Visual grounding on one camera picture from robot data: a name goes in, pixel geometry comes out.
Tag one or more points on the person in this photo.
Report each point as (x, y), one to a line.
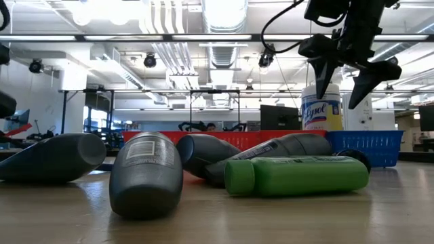
(211, 127)

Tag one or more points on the black background metal frame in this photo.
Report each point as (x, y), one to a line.
(63, 112)

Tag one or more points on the white cabinet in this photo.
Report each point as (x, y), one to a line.
(352, 121)

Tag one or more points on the black ceiling spotlight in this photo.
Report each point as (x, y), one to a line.
(266, 59)
(394, 60)
(36, 66)
(150, 61)

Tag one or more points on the silver ventilation duct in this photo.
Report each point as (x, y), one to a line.
(223, 20)

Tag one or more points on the black background robot arm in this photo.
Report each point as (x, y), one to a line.
(191, 126)
(235, 127)

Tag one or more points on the green toiletry bottle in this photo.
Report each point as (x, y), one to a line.
(305, 176)

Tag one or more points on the blue plastic basket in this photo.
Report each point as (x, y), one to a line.
(373, 145)

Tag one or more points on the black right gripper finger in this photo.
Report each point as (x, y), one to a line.
(369, 81)
(323, 74)

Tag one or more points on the dark grey toiletry bottle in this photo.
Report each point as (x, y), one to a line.
(51, 159)
(146, 183)
(291, 145)
(207, 152)
(356, 154)

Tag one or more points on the red plastic basket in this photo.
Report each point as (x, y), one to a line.
(244, 139)

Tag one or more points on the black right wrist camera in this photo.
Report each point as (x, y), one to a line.
(325, 10)

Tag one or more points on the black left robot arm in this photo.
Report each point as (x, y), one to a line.
(6, 105)

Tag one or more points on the black overhead frame bar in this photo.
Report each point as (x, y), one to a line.
(166, 37)

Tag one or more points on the Lysol wipes canister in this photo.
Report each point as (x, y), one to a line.
(322, 115)

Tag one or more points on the grey-screen computer monitor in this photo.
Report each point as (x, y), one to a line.
(22, 117)

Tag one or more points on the red flat object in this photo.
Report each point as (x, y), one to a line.
(20, 129)

